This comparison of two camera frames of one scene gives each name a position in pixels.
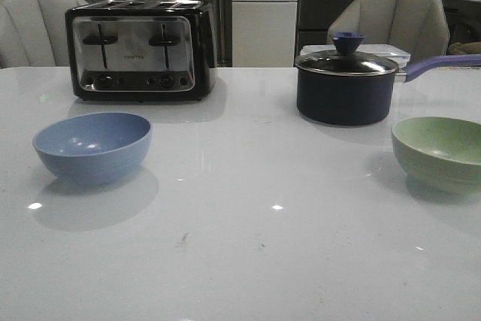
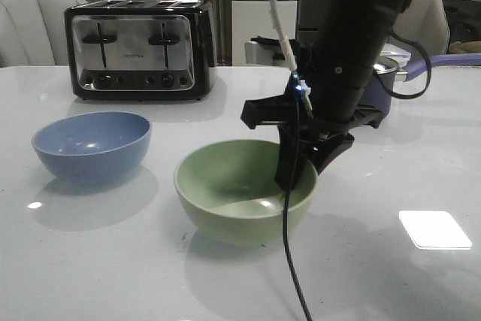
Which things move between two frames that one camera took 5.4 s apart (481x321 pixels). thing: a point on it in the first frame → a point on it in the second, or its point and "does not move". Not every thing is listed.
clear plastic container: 395,53 does not move
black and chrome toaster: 142,49 does not move
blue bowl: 92,148 does not move
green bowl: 443,152 → 229,192
